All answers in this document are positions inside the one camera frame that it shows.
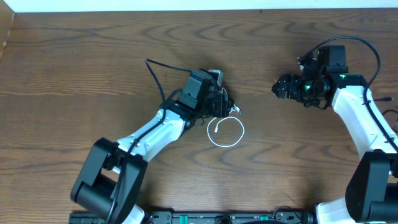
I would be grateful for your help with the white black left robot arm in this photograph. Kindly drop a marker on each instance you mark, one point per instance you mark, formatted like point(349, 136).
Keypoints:
point(109, 182)

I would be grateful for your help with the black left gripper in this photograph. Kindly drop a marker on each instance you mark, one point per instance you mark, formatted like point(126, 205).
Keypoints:
point(224, 104)

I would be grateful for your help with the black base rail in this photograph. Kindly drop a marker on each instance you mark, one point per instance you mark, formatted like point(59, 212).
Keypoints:
point(281, 215)

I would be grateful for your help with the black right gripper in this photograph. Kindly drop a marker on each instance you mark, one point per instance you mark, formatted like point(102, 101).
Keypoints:
point(288, 86)

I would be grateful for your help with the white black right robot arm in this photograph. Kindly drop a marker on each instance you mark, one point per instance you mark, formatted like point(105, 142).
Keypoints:
point(325, 82)

